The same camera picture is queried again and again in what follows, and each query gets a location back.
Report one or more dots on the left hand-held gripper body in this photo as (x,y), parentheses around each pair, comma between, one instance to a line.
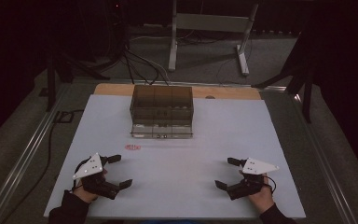
(88,168)

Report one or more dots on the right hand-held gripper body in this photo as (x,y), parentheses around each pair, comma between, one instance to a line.
(256,168)

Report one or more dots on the person's left hand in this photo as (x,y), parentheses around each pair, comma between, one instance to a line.
(85,195)

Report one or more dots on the person's right hand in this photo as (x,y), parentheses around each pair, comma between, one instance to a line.
(263,199)

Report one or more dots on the red oval sticker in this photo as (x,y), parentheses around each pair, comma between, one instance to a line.
(133,147)

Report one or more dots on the white table mat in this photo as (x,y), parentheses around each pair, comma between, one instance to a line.
(183,177)

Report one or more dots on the clear plastic drawer organizer box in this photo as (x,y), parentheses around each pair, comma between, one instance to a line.
(161,109)

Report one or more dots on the dark round table grommet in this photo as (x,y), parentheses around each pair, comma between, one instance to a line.
(209,97)

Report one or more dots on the black tripod stand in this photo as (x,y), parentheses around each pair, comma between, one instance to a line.
(307,99)
(51,84)

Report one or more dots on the aluminium rail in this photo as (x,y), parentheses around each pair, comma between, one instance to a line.
(28,149)
(321,155)

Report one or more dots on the white metal desk frame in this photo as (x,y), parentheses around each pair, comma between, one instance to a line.
(211,23)

